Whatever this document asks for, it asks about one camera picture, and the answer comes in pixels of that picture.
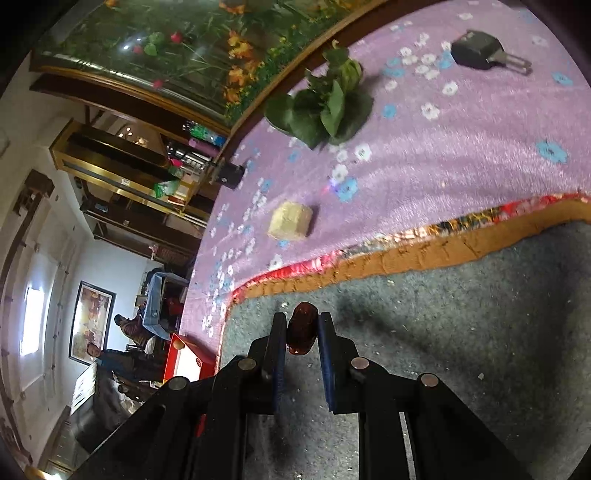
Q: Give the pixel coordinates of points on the black cup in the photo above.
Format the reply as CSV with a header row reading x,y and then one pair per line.
x,y
229,175

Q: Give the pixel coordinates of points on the purple floral tablecloth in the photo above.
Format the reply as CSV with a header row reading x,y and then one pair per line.
x,y
461,152

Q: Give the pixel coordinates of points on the table with blue cloth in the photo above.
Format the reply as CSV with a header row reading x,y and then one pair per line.
x,y
159,295

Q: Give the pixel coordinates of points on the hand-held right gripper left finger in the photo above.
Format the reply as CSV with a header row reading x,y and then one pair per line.
x,y
280,378

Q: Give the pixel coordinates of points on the red date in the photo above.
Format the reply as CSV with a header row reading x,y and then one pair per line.
x,y
302,327

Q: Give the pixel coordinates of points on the green leafy vegetable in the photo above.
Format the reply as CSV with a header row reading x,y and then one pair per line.
x,y
323,101

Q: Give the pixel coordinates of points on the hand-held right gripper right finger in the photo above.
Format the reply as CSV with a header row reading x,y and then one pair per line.
x,y
325,369

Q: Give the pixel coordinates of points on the beige block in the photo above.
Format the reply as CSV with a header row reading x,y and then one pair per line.
x,y
290,220

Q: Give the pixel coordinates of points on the green bag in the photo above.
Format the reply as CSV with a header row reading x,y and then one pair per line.
x,y
167,187

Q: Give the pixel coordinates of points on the golden pillar frame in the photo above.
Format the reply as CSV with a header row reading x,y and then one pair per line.
x,y
124,170

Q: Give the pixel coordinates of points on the red-rimmed white tray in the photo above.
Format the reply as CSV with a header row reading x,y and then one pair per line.
x,y
187,362

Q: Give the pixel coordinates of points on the framed wall picture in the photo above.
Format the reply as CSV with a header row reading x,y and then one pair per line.
x,y
91,323

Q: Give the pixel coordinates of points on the ceiling light panel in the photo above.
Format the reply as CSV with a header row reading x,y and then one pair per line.
x,y
32,321

